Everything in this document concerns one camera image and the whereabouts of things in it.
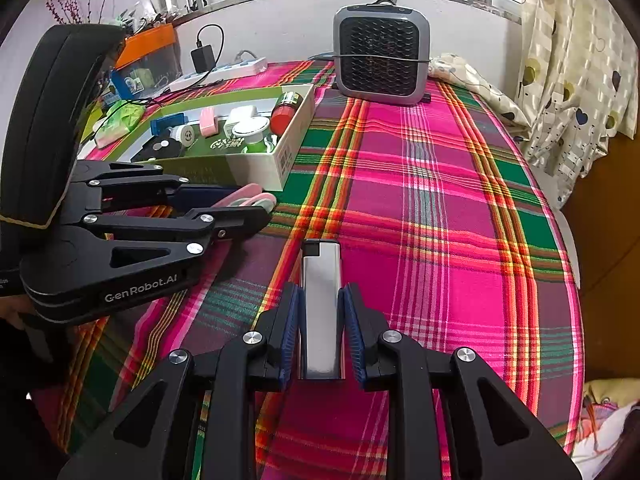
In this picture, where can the grey fan heater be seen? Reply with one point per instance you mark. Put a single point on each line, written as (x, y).
(382, 55)

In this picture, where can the small white cylinder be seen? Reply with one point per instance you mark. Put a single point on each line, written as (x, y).
(185, 135)

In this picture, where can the green container with white lid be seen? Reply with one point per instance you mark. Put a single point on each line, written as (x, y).
(250, 129)

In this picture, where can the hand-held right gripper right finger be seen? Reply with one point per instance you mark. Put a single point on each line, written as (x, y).
(350, 330)

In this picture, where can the white charger plug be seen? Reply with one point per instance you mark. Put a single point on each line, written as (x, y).
(237, 116)

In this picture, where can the silver lighter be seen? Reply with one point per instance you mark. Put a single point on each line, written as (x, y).
(320, 310)

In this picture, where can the brown bottle with red cap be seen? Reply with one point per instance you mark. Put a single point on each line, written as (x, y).
(285, 112)

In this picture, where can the pile of windowsill clutter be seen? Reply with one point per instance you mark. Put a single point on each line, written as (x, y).
(140, 17)

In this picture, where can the blue translucent plastic case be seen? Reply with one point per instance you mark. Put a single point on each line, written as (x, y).
(167, 124)

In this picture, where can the pink clip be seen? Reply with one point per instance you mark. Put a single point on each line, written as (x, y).
(250, 195)

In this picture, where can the blue and white box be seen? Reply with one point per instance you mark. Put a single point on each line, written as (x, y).
(127, 85)

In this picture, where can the black round key fob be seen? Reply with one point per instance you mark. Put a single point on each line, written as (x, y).
(162, 150)

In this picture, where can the brown wooden cabinet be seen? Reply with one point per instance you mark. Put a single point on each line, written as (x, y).
(610, 260)

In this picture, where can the cream patterned curtain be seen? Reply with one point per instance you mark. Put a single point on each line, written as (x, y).
(575, 60)

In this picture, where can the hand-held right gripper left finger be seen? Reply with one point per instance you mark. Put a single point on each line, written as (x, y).
(290, 330)

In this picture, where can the black power adapter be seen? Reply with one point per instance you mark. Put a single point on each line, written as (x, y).
(202, 59)

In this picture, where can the colourful bedding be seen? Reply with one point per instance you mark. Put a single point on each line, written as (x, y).
(605, 425)

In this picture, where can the white power strip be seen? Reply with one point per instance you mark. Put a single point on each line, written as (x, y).
(235, 67)

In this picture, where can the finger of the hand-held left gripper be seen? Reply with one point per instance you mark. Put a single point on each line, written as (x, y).
(210, 195)
(230, 220)

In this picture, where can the clear bin with orange lid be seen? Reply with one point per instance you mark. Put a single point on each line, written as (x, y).
(150, 42)

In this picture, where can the green cardboard box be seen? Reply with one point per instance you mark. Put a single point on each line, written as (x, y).
(250, 170)

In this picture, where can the pink rounded block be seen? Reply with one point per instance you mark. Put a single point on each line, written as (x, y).
(207, 122)

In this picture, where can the green plastic tissue pack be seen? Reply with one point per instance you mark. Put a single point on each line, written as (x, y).
(117, 120)

